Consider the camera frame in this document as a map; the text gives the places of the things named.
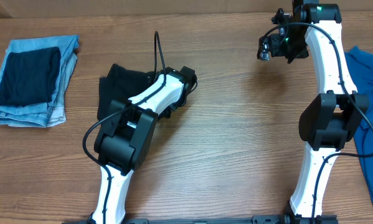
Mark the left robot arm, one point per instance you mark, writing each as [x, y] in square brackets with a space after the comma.
[131, 103]

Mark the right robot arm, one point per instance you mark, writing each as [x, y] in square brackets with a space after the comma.
[332, 118]

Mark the folded light blue jeans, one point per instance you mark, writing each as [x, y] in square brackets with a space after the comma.
[42, 115]

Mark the blue t-shirt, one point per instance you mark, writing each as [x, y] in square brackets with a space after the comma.
[370, 93]

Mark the folded dark navy shirt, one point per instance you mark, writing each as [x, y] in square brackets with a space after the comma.
[30, 77]

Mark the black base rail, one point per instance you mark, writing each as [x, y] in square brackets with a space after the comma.
[256, 219]

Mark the black t-shirt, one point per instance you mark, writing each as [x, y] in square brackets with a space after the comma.
[121, 84]

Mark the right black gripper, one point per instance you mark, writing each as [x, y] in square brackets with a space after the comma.
[275, 42]

